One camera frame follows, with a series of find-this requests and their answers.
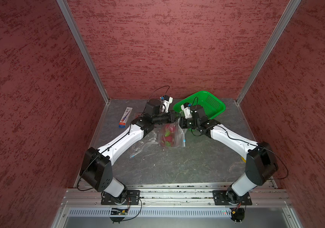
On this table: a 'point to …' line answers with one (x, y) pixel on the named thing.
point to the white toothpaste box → (125, 117)
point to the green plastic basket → (213, 106)
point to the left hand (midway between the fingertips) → (181, 117)
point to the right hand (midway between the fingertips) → (175, 124)
